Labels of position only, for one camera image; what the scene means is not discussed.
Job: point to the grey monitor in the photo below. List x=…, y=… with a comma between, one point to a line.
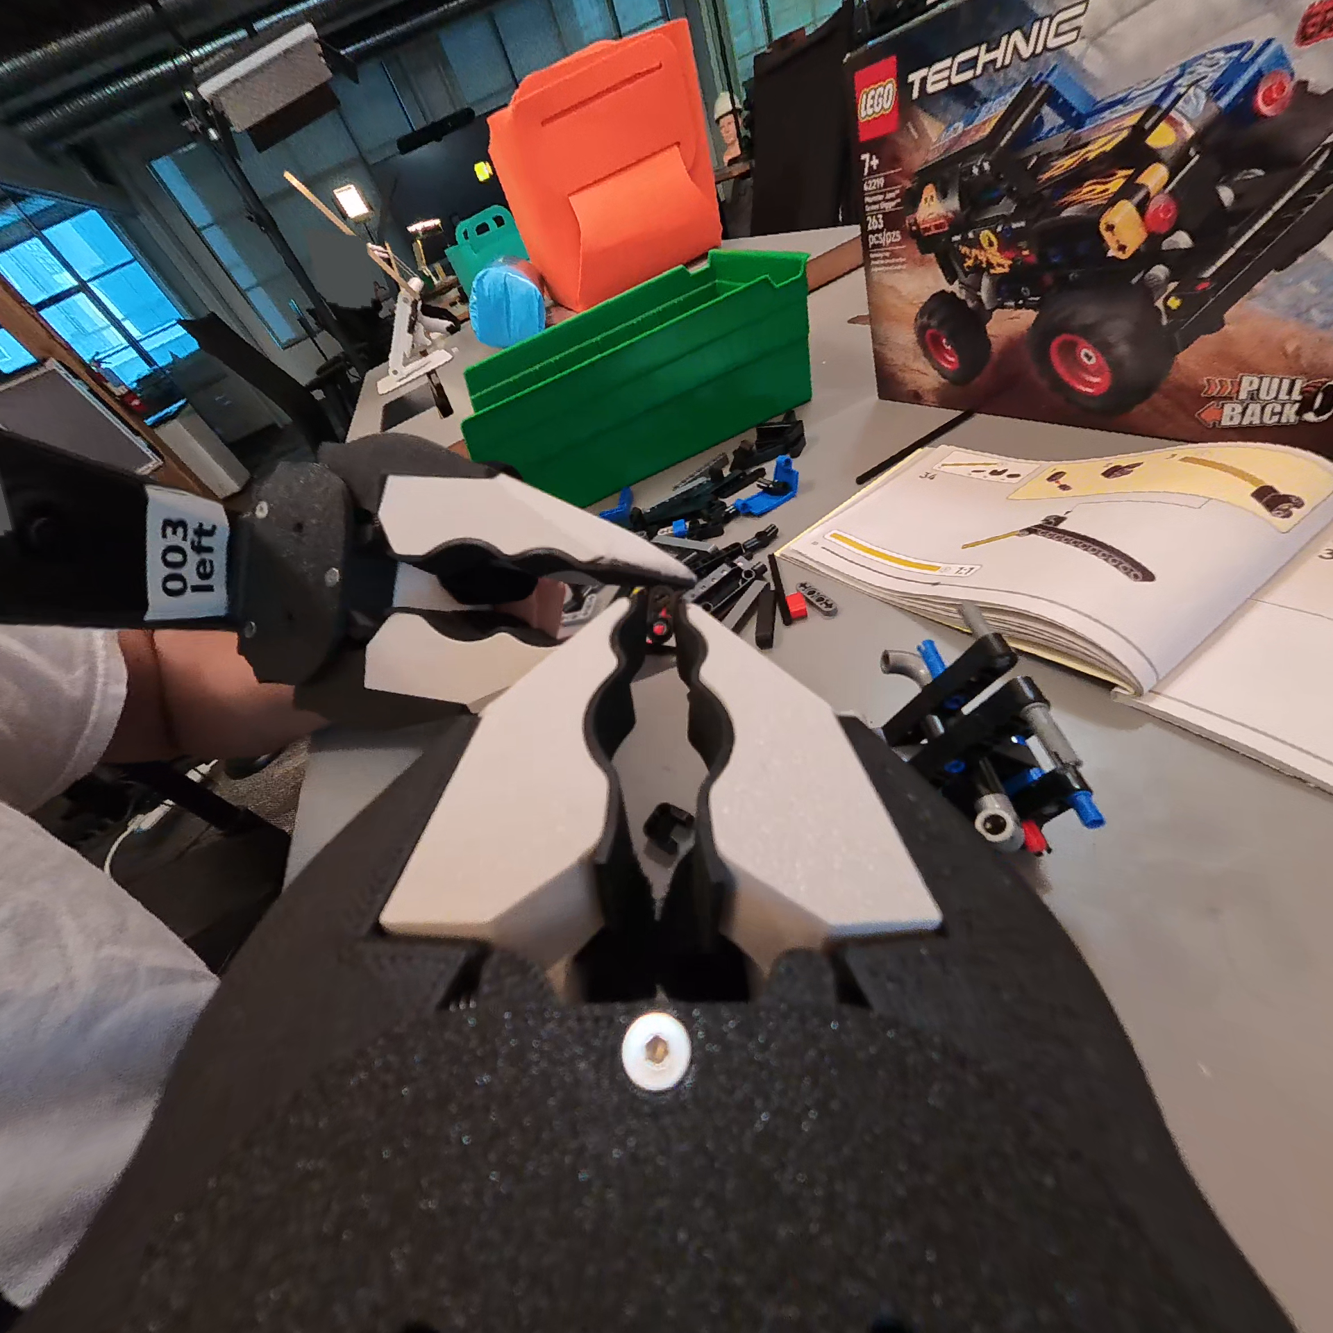
x=64, y=416

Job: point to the lego instruction booklet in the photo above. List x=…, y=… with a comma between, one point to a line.
x=1094, y=624

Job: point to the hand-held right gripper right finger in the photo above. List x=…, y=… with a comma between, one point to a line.
x=812, y=832

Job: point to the small black red lego part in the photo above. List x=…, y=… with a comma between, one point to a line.
x=659, y=614

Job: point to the hanging ceiling unit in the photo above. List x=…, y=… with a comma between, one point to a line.
x=272, y=89

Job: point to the small blue lego piece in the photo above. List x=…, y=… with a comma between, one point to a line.
x=618, y=510

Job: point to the orange foam bag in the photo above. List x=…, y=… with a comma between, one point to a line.
x=604, y=134

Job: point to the pile of black lego pieces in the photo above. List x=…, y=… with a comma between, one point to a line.
x=720, y=541

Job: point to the long black lego axle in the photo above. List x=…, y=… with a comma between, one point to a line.
x=901, y=452

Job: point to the grey flat lego piece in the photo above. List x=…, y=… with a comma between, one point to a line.
x=816, y=601

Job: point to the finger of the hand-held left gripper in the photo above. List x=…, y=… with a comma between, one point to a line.
x=491, y=514
x=449, y=662

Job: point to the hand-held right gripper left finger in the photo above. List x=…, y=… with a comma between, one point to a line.
x=500, y=832

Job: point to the green plastic basket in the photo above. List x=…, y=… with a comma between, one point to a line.
x=485, y=244

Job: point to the person's left hand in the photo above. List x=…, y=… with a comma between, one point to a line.
x=544, y=609

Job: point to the person's left forearm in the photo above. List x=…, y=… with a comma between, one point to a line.
x=209, y=698

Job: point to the small white robot arm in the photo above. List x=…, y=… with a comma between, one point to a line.
x=402, y=353

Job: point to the small black lego bush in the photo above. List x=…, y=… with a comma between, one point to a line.
x=669, y=828

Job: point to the blue lego panel piece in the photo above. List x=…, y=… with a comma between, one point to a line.
x=771, y=490

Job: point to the light blue round bundle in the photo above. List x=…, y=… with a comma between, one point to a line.
x=506, y=300

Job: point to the partly built lego chassis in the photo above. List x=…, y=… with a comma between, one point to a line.
x=990, y=707

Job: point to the person's white shirt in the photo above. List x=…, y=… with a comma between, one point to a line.
x=84, y=936

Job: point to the green plastic bin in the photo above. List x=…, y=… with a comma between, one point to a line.
x=646, y=416

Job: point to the large window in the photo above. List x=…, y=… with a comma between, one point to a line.
x=84, y=280

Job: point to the small red lego piece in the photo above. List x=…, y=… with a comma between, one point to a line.
x=797, y=607

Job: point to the lego set cardboard box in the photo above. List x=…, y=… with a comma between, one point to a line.
x=1094, y=259

